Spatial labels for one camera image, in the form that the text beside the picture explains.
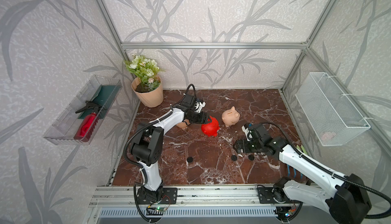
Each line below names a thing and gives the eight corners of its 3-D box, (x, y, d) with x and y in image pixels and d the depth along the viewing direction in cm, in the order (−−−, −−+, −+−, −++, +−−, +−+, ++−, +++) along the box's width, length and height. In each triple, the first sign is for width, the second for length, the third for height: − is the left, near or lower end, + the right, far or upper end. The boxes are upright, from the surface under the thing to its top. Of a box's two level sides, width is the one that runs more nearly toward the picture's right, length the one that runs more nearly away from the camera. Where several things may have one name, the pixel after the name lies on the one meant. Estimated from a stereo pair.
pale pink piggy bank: (228, 130, 100) (230, 122, 92) (219, 121, 104) (220, 112, 97) (239, 122, 104) (242, 114, 96) (230, 114, 108) (232, 105, 101)
